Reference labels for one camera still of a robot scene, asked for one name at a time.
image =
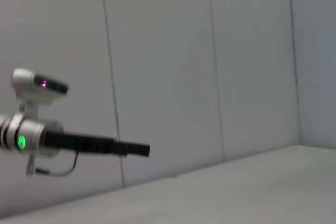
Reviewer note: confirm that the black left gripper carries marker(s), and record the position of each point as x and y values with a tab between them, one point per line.
76	142

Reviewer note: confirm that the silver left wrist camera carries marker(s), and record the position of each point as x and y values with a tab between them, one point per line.
36	87

